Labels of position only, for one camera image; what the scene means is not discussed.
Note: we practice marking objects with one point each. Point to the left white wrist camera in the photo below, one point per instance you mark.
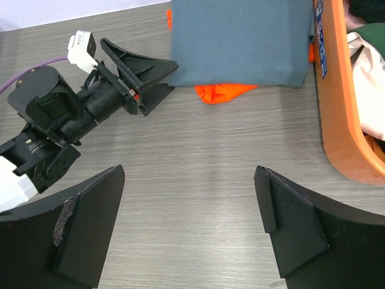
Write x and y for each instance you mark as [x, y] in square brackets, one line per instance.
[81, 51]

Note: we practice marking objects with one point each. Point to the dark green garment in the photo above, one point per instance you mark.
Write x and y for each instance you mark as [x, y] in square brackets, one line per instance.
[372, 33]

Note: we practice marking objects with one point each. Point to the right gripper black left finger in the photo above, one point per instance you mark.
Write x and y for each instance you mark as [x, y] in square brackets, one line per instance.
[61, 240]

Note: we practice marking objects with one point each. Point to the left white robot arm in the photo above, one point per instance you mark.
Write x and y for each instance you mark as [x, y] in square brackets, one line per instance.
[31, 163]

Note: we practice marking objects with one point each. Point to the orange t shirt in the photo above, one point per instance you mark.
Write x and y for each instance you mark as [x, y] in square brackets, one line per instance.
[221, 93]

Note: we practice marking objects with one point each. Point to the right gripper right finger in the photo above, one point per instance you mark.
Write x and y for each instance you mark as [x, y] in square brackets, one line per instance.
[317, 241]

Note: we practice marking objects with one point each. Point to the white garment in tub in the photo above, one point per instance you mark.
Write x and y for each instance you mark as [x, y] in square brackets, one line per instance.
[368, 77]

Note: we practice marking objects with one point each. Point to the grey-blue t shirt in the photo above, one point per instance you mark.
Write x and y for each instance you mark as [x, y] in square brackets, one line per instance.
[240, 42]

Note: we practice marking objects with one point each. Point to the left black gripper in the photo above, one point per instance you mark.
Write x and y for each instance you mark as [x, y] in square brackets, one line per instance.
[50, 106]

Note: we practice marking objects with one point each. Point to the orange plastic tub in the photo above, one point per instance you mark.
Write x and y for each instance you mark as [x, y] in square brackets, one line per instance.
[343, 140]

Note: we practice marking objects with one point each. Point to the black garment in tub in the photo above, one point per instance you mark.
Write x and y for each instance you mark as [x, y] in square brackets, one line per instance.
[371, 11]

